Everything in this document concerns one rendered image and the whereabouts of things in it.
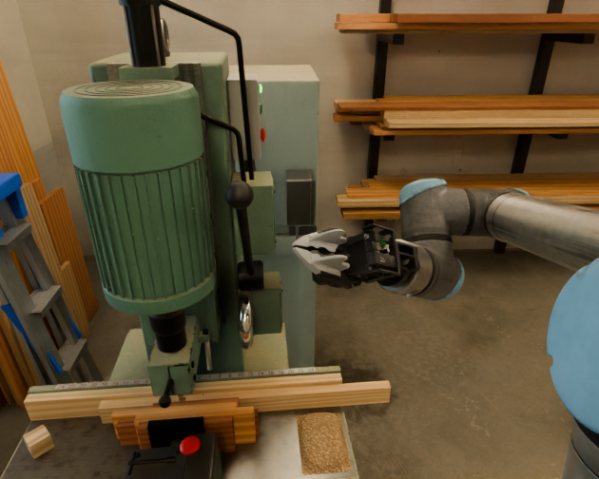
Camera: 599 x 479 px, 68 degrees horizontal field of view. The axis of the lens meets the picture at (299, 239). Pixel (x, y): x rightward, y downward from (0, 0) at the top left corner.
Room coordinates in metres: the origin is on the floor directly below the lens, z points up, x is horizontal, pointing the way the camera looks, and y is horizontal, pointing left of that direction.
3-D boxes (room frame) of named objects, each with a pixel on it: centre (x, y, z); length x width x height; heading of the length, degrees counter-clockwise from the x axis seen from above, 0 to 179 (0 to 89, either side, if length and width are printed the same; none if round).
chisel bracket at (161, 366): (0.63, 0.22, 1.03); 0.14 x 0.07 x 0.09; 5
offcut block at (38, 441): (0.54, 0.46, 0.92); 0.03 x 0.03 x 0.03; 47
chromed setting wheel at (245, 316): (0.75, 0.11, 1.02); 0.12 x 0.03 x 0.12; 5
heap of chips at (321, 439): (0.55, -0.04, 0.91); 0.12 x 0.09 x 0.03; 5
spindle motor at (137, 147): (0.61, 0.22, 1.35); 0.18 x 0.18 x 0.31
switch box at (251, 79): (0.95, 0.11, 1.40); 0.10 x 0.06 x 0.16; 5
